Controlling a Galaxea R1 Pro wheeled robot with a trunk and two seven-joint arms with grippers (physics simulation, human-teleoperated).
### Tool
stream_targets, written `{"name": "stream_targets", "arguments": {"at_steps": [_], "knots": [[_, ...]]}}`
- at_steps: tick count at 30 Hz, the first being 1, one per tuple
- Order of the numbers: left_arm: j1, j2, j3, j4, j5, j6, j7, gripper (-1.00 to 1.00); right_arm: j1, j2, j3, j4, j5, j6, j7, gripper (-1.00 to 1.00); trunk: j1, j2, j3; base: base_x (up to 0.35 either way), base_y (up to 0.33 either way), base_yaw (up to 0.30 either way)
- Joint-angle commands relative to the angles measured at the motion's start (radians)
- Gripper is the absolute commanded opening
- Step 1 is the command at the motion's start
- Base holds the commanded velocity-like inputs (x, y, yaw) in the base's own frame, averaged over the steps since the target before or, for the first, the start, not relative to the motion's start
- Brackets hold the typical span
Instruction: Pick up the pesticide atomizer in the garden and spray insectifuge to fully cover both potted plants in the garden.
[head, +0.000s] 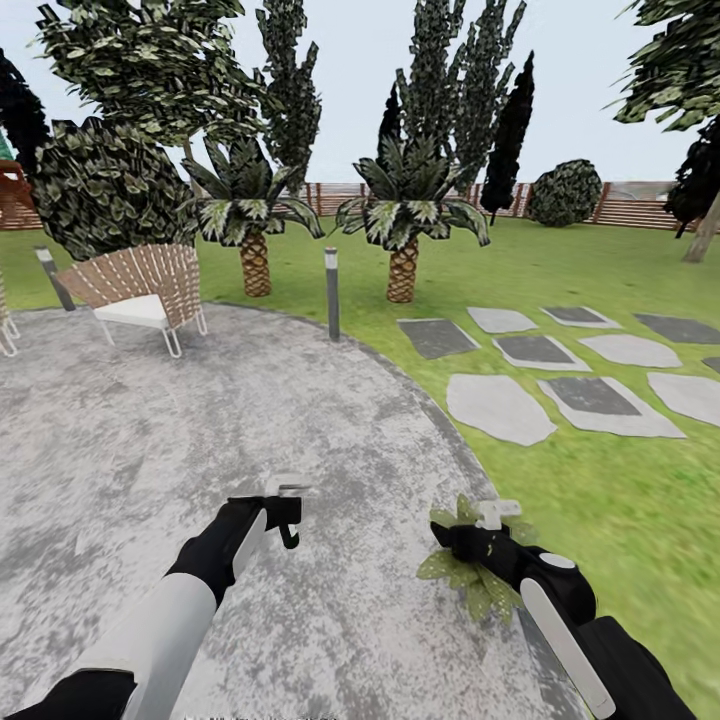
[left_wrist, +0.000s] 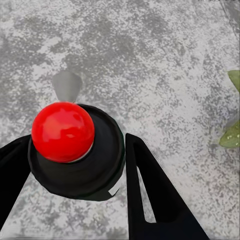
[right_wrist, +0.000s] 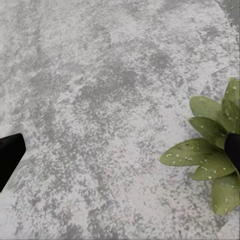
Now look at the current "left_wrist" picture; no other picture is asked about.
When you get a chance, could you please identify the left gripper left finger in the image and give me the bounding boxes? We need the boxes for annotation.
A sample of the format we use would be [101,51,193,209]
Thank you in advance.
[0,134,32,231]

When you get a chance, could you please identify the insectifuge atomizer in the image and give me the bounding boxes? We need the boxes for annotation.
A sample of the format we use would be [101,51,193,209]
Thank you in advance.
[27,72,126,202]

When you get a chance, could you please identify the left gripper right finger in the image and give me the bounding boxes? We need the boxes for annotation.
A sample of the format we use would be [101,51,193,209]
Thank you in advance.
[124,133,210,240]

